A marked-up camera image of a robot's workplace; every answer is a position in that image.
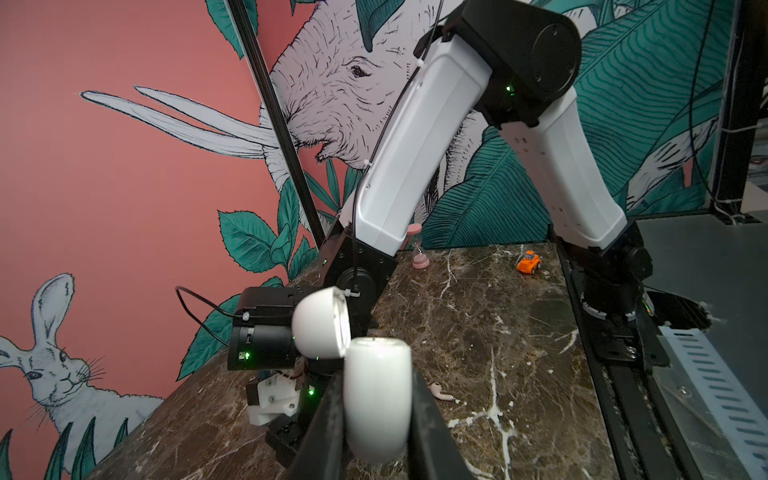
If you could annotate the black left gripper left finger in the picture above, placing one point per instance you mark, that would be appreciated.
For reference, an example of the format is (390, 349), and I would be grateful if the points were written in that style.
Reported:
(321, 453)

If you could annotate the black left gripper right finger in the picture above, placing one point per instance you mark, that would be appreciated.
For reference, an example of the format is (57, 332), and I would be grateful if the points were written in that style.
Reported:
(432, 452)

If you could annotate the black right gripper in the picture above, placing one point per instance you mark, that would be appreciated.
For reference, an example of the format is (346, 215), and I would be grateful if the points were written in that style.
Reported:
(261, 340)

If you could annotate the white earbuds charging case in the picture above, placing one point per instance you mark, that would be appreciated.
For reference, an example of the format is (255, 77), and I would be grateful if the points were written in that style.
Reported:
(377, 374)

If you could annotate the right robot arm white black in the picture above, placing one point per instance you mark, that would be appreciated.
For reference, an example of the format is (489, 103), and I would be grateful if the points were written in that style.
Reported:
(514, 64)

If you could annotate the pink hourglass timer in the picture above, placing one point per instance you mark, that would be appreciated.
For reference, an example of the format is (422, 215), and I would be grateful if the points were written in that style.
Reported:
(420, 260)

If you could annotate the small orange toy car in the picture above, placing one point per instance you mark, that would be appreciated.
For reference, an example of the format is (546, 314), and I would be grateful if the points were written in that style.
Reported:
(529, 263)

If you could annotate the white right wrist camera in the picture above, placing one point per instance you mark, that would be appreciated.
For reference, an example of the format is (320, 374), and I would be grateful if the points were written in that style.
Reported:
(271, 397)

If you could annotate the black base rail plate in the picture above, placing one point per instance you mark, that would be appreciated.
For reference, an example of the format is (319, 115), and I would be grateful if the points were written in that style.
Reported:
(625, 354)

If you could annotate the white slotted cable duct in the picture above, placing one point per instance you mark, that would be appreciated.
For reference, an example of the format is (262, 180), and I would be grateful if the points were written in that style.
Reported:
(722, 426)

